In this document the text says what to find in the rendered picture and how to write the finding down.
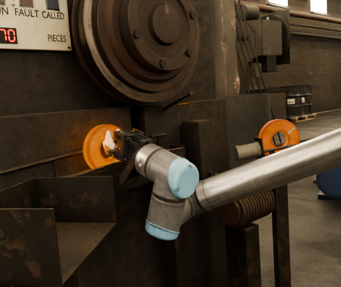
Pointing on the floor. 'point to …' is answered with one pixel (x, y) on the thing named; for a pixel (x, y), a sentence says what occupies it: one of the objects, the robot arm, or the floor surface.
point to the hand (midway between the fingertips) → (106, 143)
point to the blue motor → (340, 183)
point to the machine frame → (22, 99)
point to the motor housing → (244, 237)
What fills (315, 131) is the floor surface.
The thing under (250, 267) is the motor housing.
